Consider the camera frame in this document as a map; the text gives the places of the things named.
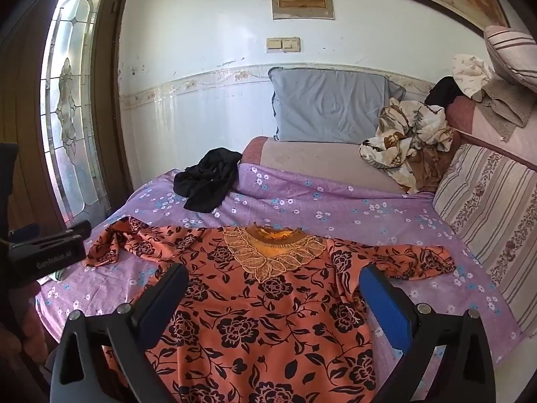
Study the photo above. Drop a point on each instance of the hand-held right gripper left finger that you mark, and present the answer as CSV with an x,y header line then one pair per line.
x,y
165,302

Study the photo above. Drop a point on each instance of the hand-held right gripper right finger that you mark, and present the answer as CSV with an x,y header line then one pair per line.
x,y
388,310

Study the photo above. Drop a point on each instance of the orange black floral blouse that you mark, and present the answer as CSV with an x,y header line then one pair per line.
x,y
260,327

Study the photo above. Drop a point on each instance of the small white green cloth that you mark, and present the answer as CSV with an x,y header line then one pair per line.
x,y
58,276

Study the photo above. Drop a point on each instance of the purple floral bed sheet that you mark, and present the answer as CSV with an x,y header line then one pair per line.
x,y
335,218

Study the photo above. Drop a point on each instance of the black crumpled garment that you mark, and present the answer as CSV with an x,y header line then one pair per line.
x,y
207,180

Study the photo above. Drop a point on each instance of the striped floral cushion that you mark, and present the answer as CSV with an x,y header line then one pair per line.
x,y
491,222

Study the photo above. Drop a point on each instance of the wooden door with glass pane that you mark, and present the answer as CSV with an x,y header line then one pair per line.
x,y
67,105

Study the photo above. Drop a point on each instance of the pink beige mattress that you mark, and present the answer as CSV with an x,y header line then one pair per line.
x,y
319,161

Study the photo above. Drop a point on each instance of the brown white floral cloth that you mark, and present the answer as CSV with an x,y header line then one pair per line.
x,y
409,142

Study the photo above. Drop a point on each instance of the pink sofa backrest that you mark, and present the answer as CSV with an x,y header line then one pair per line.
x,y
491,134

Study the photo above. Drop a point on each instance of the grey pillow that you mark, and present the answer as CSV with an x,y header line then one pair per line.
x,y
331,105

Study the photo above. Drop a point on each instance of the small black cloth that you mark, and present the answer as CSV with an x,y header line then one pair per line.
x,y
444,91

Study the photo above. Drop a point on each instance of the brown towel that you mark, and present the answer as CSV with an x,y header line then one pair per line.
x,y
505,107

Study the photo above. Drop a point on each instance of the white patterned cloth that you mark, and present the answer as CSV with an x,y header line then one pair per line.
x,y
472,73

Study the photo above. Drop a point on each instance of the striped pink pillow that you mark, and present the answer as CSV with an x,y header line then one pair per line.
x,y
514,56

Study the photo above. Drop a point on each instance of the beige light switch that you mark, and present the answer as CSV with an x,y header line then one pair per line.
x,y
283,45

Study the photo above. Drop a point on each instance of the framed wall plaque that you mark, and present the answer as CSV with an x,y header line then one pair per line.
x,y
303,0

